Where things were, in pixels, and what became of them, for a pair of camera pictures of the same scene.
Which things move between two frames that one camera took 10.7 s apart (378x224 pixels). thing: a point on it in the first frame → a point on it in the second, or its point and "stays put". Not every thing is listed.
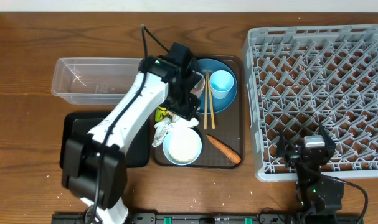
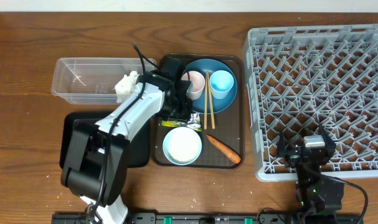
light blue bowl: [182, 145] stays put
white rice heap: [183, 144] stays put
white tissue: [169, 123] → [126, 86]
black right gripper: [292, 156] stays put
